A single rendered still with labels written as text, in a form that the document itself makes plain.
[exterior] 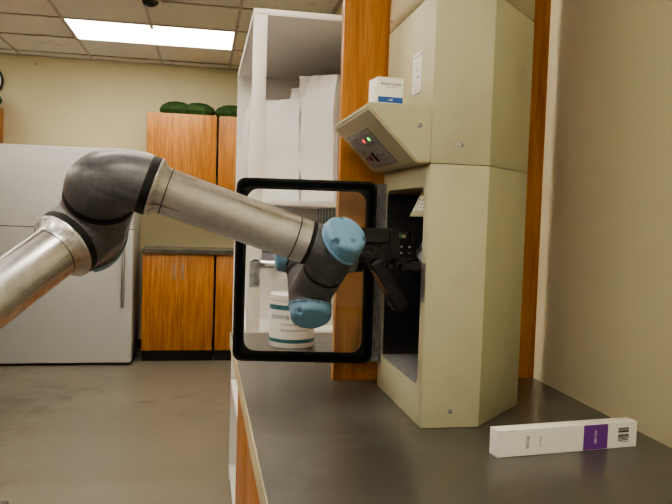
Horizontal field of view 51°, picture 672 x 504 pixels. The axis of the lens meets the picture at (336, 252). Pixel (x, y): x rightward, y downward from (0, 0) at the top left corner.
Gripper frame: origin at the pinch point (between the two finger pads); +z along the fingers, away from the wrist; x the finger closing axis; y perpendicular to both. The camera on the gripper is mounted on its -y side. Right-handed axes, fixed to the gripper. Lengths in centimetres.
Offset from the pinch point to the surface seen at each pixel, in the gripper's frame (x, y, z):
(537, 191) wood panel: 23.4, 16.7, 28.3
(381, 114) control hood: -14.2, 26.8, -19.2
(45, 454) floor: 255, -122, -131
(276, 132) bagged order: 126, 39, -25
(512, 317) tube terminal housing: -3.2, -9.6, 11.4
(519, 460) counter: -31.1, -28.2, 1.0
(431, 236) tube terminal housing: -14.0, 6.2, -9.3
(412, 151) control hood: -14.1, 20.8, -13.4
